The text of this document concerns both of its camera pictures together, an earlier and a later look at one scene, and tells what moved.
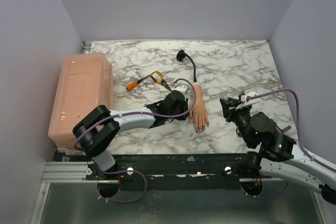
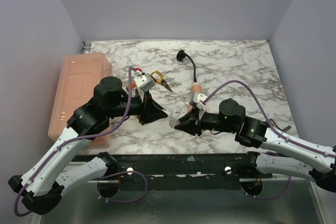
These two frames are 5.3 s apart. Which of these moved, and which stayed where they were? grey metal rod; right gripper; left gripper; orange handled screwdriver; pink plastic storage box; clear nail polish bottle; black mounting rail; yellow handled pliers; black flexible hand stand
Moved: right gripper; clear nail polish bottle; left gripper
Stayed: pink plastic storage box; grey metal rod; black flexible hand stand; orange handled screwdriver; yellow handled pliers; black mounting rail
